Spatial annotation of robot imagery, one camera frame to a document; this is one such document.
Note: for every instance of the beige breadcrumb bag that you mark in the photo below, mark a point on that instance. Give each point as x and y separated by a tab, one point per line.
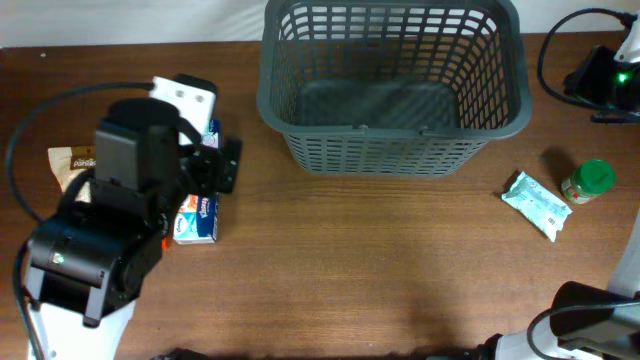
67	163

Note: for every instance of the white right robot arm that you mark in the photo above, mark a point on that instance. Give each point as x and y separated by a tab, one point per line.
583	322

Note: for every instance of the Kleenex tissue multipack box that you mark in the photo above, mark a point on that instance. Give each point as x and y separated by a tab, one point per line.
197	220

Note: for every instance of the grey plastic basket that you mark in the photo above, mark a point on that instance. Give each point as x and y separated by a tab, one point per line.
392	88

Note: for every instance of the light green wipes packet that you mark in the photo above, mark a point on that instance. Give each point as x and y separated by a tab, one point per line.
538	205

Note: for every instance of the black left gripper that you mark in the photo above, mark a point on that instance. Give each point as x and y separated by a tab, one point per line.
220	176

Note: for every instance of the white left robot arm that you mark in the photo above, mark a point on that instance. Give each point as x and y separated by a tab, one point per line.
92	255

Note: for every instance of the green lid jar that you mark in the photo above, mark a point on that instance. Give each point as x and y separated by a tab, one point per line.
587	182

